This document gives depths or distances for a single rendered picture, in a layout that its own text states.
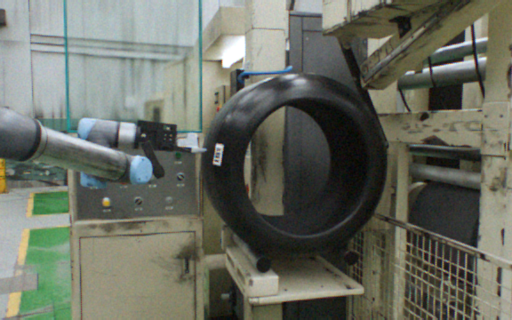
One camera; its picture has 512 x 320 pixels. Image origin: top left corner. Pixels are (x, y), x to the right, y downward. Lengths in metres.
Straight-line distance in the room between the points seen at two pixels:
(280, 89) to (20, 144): 0.69
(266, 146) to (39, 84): 8.77
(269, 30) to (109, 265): 1.15
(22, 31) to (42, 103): 1.43
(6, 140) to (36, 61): 9.28
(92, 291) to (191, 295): 0.42
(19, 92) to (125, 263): 8.32
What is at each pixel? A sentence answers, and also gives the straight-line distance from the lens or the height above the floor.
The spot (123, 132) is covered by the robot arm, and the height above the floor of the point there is 1.29.
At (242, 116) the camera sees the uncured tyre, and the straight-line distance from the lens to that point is 1.28.
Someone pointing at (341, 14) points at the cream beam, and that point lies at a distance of 1.61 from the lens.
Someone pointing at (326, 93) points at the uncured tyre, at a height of 1.40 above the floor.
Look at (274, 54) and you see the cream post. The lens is 1.70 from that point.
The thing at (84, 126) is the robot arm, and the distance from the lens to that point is 1.33.
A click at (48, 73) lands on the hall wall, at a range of 10.24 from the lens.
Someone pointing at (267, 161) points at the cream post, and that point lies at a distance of 1.68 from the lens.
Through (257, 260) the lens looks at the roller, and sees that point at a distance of 1.35.
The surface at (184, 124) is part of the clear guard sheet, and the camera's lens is 1.98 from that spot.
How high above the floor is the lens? 1.31
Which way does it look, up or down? 5 degrees down
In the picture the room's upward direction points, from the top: straight up
